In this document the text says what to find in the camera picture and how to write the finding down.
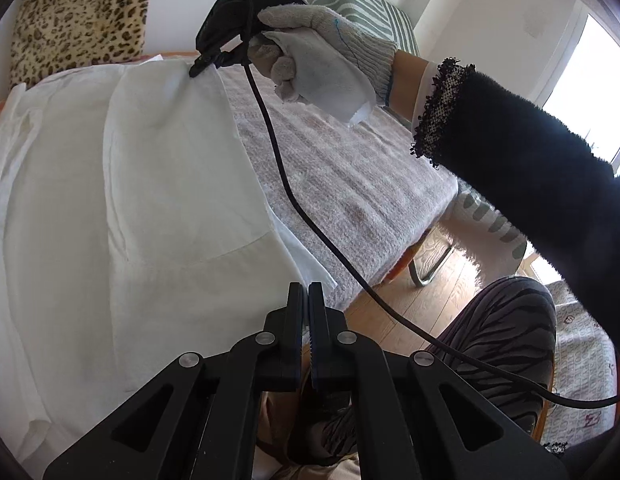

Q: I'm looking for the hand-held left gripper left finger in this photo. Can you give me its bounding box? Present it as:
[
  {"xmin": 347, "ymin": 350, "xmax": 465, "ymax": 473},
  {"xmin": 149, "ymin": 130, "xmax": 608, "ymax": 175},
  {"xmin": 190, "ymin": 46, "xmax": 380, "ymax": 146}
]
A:
[{"xmin": 42, "ymin": 282, "xmax": 305, "ymax": 480}]

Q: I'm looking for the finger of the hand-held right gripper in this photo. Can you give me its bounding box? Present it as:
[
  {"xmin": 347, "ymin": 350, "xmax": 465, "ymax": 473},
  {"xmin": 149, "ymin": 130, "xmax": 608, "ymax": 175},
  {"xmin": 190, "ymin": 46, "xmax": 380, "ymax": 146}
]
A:
[{"xmin": 189, "ymin": 50, "xmax": 228, "ymax": 78}]

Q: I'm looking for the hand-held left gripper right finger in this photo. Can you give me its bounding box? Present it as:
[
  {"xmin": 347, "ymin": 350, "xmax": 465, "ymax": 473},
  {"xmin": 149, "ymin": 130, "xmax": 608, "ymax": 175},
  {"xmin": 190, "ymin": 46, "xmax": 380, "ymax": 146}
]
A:
[{"xmin": 308, "ymin": 282, "xmax": 568, "ymax": 480}]

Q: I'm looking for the white long-sleeved shirt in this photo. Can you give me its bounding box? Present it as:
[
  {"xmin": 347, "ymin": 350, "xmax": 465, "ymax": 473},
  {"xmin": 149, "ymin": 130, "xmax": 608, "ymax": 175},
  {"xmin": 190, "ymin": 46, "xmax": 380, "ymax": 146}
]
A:
[{"xmin": 0, "ymin": 57, "xmax": 338, "ymax": 480}]

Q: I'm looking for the person's right hand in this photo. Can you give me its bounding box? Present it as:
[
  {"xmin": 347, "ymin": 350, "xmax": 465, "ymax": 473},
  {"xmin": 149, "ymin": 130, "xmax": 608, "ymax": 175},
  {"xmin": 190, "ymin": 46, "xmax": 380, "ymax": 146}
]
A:
[{"xmin": 250, "ymin": 5, "xmax": 398, "ymax": 126}]

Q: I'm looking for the metal chair leg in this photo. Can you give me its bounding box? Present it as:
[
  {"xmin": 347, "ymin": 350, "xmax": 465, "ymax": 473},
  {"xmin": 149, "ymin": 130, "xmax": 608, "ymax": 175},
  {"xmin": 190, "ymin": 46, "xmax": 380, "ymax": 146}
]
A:
[{"xmin": 412, "ymin": 240, "xmax": 453, "ymax": 288}]

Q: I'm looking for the leopard print cushion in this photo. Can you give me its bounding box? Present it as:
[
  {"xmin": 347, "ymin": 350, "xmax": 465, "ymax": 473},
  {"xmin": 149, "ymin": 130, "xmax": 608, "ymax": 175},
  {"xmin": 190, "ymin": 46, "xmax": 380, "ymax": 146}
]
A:
[{"xmin": 10, "ymin": 0, "xmax": 158, "ymax": 88}]

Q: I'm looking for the pink checked blanket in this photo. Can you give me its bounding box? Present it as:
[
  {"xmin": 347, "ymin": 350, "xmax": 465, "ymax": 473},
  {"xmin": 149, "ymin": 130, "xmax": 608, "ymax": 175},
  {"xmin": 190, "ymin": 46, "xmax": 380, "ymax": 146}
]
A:
[{"xmin": 217, "ymin": 65, "xmax": 461, "ymax": 311}]

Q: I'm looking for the person's leg in striped pants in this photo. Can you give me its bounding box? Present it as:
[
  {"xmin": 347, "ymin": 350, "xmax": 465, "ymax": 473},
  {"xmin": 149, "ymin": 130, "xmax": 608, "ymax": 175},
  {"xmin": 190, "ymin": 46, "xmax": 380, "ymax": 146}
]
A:
[{"xmin": 290, "ymin": 276, "xmax": 558, "ymax": 466}]

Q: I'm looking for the printed white quilt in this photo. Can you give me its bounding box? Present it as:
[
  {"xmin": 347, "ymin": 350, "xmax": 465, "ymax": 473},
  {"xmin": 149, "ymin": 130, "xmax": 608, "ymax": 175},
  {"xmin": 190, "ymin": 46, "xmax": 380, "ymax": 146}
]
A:
[{"xmin": 540, "ymin": 280, "xmax": 618, "ymax": 446}]

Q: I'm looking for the window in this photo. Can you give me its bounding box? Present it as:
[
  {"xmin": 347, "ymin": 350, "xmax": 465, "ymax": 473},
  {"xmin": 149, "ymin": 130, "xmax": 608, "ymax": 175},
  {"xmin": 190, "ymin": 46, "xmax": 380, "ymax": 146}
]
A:
[{"xmin": 542, "ymin": 10, "xmax": 620, "ymax": 166}]

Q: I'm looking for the black cable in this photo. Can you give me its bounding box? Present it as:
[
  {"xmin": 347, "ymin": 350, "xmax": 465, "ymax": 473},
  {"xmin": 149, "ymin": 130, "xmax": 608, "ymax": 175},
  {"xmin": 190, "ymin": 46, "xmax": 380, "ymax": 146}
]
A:
[{"xmin": 232, "ymin": 0, "xmax": 620, "ymax": 408}]

